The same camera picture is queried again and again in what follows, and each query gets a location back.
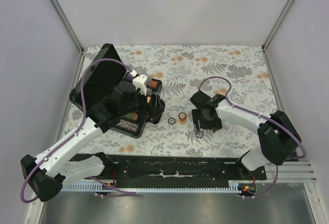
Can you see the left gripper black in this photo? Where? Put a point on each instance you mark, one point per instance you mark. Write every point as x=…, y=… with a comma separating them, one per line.
x=142, y=112

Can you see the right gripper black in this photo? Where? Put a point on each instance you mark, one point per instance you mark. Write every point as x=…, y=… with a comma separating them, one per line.
x=197, y=115

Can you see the blue poker chip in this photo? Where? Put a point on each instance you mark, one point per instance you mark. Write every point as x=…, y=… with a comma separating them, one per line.
x=199, y=134
x=171, y=121

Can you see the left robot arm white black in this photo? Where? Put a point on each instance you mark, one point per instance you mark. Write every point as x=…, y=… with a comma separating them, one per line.
x=49, y=171

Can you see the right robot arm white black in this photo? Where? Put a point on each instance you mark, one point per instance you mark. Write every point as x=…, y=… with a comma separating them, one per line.
x=277, y=136

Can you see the black poker set case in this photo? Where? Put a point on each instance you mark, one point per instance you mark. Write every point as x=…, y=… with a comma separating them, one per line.
x=93, y=94

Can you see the red poker chip stack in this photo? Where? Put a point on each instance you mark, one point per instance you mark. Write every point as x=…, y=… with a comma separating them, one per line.
x=182, y=116

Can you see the green chip row in case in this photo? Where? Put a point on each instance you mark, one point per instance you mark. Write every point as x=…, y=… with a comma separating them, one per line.
x=131, y=117

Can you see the blue orange chip row bottom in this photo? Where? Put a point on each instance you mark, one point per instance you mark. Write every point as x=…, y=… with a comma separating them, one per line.
x=128, y=125

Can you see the purple chip row in case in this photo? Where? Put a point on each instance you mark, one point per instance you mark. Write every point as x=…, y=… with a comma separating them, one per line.
x=153, y=84

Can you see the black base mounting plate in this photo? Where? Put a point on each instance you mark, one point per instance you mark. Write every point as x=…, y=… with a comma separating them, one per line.
x=176, y=172

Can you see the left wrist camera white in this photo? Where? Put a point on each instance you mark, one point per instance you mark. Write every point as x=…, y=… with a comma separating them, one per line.
x=140, y=81

